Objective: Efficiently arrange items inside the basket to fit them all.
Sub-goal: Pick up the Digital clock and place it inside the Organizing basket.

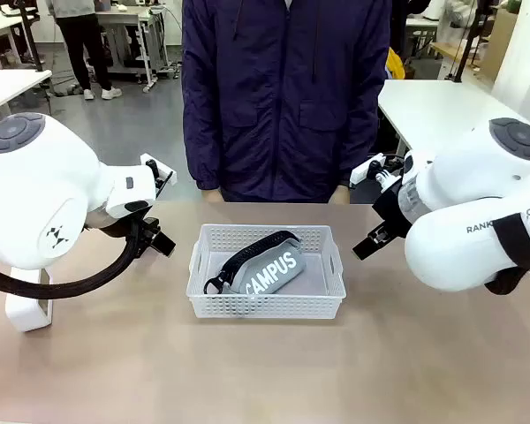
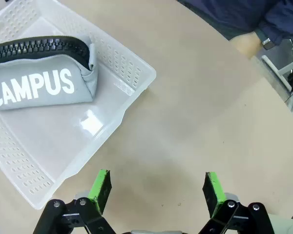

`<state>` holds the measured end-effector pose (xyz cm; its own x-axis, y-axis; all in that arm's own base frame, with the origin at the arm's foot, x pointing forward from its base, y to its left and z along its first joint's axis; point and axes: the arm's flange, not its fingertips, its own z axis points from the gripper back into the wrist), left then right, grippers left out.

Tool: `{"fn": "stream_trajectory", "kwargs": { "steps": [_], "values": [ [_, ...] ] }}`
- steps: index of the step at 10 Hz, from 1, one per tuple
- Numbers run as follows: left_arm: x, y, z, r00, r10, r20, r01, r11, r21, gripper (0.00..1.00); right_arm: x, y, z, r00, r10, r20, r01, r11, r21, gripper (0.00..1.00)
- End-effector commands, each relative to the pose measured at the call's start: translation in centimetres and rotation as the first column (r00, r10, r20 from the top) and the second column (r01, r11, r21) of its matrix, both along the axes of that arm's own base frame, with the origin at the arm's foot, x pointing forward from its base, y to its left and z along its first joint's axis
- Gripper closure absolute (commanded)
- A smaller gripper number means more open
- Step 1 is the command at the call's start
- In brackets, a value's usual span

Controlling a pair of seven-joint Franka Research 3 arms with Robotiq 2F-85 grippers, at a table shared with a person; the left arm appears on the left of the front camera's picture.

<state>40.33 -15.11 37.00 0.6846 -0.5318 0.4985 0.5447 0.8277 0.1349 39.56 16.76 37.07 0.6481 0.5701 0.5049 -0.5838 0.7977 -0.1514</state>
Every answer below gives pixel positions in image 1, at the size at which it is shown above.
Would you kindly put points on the white workbench with frame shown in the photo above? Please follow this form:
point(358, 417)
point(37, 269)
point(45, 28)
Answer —
point(128, 17)

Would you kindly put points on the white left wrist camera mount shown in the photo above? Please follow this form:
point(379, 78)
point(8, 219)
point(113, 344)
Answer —
point(165, 170)

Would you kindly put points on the large white table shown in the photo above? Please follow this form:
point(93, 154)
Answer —
point(437, 110)

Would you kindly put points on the person in purple jacket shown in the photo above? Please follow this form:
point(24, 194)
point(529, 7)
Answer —
point(282, 110)

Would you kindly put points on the small white table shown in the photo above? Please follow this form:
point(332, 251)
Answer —
point(9, 88)

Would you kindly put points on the white desk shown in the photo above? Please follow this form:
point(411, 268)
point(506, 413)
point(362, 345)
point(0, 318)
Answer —
point(0, 26)

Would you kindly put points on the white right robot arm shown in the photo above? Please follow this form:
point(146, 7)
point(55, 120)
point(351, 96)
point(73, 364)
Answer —
point(459, 185)

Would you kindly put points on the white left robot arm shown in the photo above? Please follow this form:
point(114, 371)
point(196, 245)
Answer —
point(35, 190)

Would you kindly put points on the yellow object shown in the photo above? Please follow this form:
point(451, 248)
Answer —
point(395, 66)

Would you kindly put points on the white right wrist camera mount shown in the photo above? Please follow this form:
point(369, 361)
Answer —
point(362, 172)

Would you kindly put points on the white bracket stand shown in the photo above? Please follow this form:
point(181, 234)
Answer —
point(26, 320)

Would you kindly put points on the light wooden table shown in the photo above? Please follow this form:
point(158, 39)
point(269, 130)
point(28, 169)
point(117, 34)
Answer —
point(446, 48)

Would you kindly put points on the white perforated plastic basket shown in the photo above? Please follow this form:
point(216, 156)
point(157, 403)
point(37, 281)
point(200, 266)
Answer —
point(265, 305)

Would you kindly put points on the grey CAMPUS pencil pouch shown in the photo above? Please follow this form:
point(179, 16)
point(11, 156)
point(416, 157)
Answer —
point(274, 269)

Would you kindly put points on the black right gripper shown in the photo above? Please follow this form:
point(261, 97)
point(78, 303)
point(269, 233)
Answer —
point(391, 207)

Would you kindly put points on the person's right hand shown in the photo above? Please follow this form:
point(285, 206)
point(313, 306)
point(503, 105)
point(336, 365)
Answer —
point(212, 196)

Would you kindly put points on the black pole stand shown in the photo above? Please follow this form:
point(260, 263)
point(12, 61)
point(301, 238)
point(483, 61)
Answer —
point(461, 66)
point(35, 53)

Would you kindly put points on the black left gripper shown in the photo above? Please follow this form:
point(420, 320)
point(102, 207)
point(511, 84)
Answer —
point(143, 236)

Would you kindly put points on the brown cardboard panel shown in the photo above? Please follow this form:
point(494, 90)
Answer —
point(499, 44)

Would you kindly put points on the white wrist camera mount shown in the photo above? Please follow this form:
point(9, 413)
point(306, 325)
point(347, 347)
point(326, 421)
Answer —
point(362, 172)
point(165, 170)

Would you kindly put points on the person's left hand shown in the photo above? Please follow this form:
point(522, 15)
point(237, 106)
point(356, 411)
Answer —
point(339, 197)

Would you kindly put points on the person in black trousers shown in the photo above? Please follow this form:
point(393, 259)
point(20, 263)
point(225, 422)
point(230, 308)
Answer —
point(81, 40)

